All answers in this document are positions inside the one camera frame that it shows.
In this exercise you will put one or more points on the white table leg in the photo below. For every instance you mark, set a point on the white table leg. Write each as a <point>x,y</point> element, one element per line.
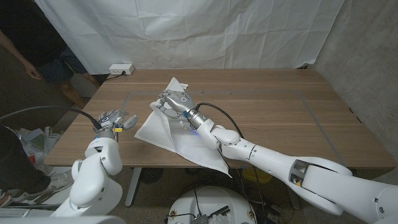
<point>133,186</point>

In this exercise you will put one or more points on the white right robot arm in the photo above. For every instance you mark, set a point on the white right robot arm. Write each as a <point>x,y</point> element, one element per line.
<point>295,165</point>

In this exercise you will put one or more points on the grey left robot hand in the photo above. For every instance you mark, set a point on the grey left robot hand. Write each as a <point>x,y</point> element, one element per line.
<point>109,123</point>

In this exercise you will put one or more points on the standing person in black shirt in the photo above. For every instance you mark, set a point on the standing person in black shirt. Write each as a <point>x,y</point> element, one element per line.
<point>31,31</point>

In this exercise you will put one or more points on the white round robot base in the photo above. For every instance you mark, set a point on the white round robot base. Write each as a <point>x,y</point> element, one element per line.
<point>214,199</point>

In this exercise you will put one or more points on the seated person in black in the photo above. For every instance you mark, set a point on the seated person in black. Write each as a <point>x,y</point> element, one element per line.
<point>15,168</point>

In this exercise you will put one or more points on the yellow floor object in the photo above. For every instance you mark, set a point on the yellow floor object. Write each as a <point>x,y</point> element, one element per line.
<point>261,177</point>

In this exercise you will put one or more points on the clear plastic bag clutter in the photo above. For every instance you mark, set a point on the clear plastic bag clutter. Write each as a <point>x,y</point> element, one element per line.
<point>34,137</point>

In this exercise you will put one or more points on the white wrinkled backdrop sheet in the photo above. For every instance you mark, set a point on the white wrinkled backdrop sheet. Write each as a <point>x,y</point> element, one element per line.
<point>192,34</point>

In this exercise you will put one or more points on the white robot torso edge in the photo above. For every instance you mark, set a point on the white robot torso edge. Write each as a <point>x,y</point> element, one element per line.
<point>62,220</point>

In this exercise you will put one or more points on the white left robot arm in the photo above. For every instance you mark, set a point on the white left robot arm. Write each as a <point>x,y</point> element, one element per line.
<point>93,177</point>

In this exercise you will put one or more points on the white power strip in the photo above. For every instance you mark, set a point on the white power strip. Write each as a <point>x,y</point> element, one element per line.
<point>121,69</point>

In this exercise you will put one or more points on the white cloth napkin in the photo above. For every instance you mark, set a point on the white cloth napkin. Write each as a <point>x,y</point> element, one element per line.
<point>155,130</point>

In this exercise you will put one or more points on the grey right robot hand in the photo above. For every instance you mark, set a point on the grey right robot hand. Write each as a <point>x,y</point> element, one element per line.
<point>178,102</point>

